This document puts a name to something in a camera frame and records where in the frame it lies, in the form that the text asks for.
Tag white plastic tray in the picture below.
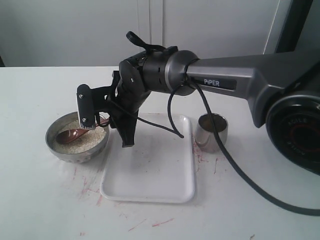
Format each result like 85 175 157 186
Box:
100 114 196 204

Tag steel bowl of rice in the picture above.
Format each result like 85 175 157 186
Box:
45 112 110 164

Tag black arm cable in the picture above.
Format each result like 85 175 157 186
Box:
126 31 320 216

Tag stainless steel cup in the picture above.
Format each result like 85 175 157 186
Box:
194 113 229 154

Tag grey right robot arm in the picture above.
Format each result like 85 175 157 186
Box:
76 47 320 174

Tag white cabinet in background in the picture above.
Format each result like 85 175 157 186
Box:
0 0 292 67

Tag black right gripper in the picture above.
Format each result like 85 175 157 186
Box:
76 55 150 148

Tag brown wooden spoon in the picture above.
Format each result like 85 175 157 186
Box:
55 118 110 145

